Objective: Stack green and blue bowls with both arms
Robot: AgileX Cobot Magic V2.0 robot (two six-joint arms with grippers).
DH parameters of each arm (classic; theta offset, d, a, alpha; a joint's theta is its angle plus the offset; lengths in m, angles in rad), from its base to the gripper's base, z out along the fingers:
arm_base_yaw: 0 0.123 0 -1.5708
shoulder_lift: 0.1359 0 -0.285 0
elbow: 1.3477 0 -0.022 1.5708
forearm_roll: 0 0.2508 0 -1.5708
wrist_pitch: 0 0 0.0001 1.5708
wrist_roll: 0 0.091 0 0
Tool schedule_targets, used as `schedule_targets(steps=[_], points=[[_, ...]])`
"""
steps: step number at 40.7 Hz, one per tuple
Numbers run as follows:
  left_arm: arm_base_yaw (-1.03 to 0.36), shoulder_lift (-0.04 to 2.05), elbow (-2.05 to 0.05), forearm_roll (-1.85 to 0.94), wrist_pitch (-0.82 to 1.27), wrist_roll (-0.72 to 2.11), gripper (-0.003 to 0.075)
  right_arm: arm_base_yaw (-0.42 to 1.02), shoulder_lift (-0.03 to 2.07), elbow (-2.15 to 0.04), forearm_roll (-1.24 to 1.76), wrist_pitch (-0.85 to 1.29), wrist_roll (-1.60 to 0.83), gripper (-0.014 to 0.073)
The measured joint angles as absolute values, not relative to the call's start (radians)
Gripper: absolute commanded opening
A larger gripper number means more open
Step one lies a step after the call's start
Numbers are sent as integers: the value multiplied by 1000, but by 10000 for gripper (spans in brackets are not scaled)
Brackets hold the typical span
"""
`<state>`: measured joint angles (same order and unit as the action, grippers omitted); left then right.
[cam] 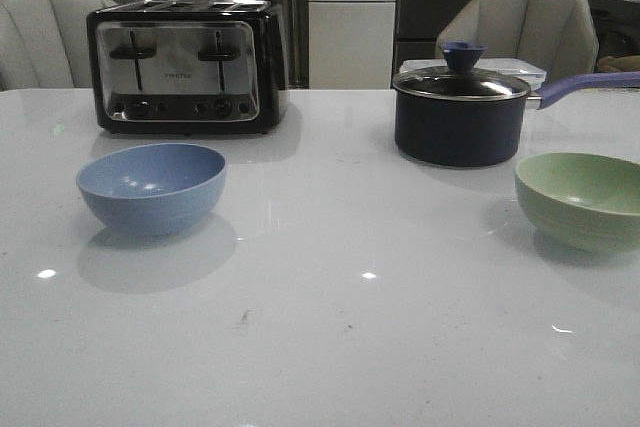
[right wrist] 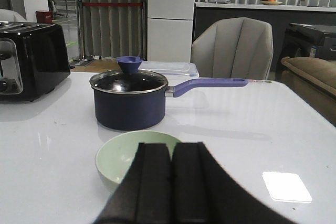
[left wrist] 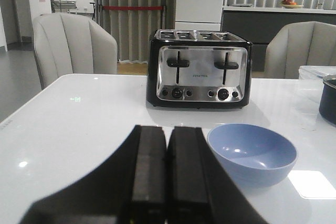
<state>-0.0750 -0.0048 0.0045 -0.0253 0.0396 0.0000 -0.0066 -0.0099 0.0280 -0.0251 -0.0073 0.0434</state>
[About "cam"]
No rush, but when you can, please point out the blue bowl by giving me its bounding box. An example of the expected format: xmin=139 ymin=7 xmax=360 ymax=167
xmin=76 ymin=143 xmax=227 ymax=237

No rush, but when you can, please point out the green bowl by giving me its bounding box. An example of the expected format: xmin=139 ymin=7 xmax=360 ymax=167
xmin=515 ymin=152 xmax=639 ymax=254

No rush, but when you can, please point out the dark blue saucepan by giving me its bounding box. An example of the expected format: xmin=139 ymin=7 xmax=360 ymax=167
xmin=393 ymin=71 xmax=639 ymax=167

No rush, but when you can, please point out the glass pot lid blue knob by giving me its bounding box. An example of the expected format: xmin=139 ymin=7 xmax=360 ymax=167
xmin=392 ymin=41 xmax=531 ymax=101

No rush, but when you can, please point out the black and chrome toaster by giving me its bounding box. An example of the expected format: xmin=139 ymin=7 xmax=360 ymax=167
xmin=87 ymin=0 xmax=289 ymax=135

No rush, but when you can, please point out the white cabinet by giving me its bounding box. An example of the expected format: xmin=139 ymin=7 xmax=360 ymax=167
xmin=308 ymin=0 xmax=396 ymax=90

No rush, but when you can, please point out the clear plastic container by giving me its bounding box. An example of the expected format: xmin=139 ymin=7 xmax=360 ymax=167
xmin=398 ymin=58 xmax=547 ymax=90

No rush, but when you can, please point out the beige armchair right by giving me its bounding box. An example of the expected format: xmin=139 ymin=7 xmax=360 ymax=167
xmin=436 ymin=0 xmax=599 ymax=82

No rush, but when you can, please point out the beige armchair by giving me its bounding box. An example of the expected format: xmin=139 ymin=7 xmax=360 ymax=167
xmin=436 ymin=0 xmax=599 ymax=82
xmin=1 ymin=0 xmax=115 ymax=91

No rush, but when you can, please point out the beige armchair left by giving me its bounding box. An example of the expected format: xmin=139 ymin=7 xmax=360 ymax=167
xmin=1 ymin=0 xmax=115 ymax=91

